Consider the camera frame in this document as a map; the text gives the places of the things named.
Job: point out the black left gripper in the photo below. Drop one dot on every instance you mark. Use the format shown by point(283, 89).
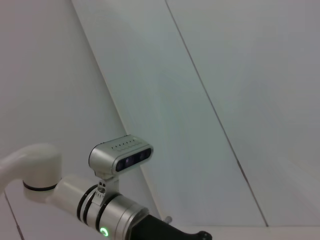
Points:
point(162, 232)

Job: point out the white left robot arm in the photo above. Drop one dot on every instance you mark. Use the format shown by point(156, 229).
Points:
point(70, 197)

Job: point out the silver cylindrical connector plug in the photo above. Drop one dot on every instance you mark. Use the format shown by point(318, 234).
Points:
point(168, 219)

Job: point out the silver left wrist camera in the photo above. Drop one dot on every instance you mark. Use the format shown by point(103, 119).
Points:
point(105, 160)

